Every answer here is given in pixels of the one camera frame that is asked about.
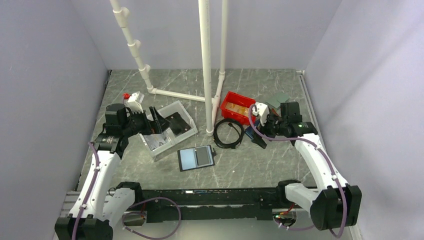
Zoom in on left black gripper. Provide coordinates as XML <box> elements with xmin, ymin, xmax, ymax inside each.
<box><xmin>121</xmin><ymin>106</ymin><xmax>172</xmax><ymax>138</ymax></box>

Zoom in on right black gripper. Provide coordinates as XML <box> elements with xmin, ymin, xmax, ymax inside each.
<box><xmin>251</xmin><ymin>110</ymin><xmax>287</xmax><ymax>149</ymax></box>

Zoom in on blue card holder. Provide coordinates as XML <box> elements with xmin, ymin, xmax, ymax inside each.
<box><xmin>245</xmin><ymin>126</ymin><xmax>254</xmax><ymax>140</ymax></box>

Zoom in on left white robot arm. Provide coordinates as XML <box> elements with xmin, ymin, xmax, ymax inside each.
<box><xmin>54</xmin><ymin>103</ymin><xmax>170</xmax><ymax>240</ymax></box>

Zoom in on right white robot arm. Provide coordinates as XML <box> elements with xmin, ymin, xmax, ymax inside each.
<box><xmin>247</xmin><ymin>101</ymin><xmax>362</xmax><ymax>239</ymax></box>

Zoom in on silver cards in bin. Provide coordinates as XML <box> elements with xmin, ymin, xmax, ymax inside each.
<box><xmin>143</xmin><ymin>134</ymin><xmax>168</xmax><ymax>151</ymax></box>

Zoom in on grey-green card holder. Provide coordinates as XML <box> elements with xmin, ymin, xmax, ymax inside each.
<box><xmin>265</xmin><ymin>92</ymin><xmax>290</xmax><ymax>110</ymax></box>

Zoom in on open black card holder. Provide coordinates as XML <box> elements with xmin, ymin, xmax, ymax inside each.
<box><xmin>177</xmin><ymin>145</ymin><xmax>217</xmax><ymax>172</ymax></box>

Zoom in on black wallet in bin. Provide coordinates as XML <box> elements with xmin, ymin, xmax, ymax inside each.
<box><xmin>165</xmin><ymin>112</ymin><xmax>191</xmax><ymax>137</ymax></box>

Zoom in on clear plastic two-compartment bin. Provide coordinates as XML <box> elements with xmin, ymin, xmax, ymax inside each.
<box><xmin>139</xmin><ymin>100</ymin><xmax>198</xmax><ymax>158</ymax></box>

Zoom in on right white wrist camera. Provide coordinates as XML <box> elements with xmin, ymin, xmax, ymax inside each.
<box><xmin>252</xmin><ymin>102</ymin><xmax>270</xmax><ymax>126</ymax></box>

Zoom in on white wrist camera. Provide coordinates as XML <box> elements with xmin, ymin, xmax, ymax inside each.
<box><xmin>252</xmin><ymin>102</ymin><xmax>270</xmax><ymax>126</ymax></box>
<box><xmin>123</xmin><ymin>91</ymin><xmax>145</xmax><ymax>113</ymax></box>

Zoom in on coiled black cable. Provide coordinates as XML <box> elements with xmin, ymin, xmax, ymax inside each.
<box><xmin>212</xmin><ymin>118</ymin><xmax>246</xmax><ymax>149</ymax></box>

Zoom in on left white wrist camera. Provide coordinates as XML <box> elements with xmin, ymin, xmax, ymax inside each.
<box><xmin>123</xmin><ymin>91</ymin><xmax>145</xmax><ymax>113</ymax></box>

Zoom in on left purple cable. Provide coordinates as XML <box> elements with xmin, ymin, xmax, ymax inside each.
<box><xmin>71</xmin><ymin>141</ymin><xmax>101</xmax><ymax>240</ymax></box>

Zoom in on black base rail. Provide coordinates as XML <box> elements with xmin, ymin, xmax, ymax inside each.
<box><xmin>126</xmin><ymin>187</ymin><xmax>300</xmax><ymax>223</ymax></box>

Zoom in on white PVC pipe frame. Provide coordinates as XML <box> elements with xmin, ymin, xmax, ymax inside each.
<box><xmin>109</xmin><ymin>0</ymin><xmax>229</xmax><ymax>137</ymax></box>

